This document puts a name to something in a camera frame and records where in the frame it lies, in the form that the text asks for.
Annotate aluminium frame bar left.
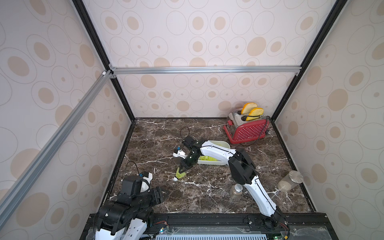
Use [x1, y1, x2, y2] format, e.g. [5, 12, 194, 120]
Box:
[1, 70, 113, 228]

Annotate yellow bread slice rear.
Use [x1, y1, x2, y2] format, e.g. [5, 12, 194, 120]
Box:
[240, 103, 258, 115]

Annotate yellow shuttlecock seven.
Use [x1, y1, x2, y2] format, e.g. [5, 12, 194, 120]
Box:
[199, 156, 218, 162]

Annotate yellow bread slice front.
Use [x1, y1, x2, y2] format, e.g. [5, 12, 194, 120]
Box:
[246, 108, 264, 122]

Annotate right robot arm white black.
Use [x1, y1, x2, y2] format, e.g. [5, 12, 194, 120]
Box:
[173, 136, 290, 231]

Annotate aluminium frame bar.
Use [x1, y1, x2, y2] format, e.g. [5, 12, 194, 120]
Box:
[112, 66, 302, 75]
[1, 70, 113, 228]

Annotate yellow bread slice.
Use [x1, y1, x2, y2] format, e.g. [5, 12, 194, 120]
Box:
[240, 103, 258, 115]
[246, 108, 264, 122]

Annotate aluminium frame bar rear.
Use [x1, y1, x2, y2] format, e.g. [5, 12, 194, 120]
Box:
[112, 66, 302, 75]

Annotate white plastic storage box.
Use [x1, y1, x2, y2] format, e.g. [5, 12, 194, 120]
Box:
[198, 141, 236, 166]

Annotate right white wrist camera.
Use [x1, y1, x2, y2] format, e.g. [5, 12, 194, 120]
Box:
[173, 147, 187, 159]

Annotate yellow shuttlecock nine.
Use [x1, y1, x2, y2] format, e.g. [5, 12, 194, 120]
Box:
[173, 167, 187, 182]

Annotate glass spice jar silver lid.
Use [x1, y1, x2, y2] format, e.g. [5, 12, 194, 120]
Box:
[230, 184, 243, 203]

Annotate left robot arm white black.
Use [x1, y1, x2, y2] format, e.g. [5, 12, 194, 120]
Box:
[95, 171, 165, 240]

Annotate red toaster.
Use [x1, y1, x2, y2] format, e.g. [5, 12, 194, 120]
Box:
[223, 109, 270, 144]

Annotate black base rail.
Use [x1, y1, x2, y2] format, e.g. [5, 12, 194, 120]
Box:
[79, 212, 340, 240]

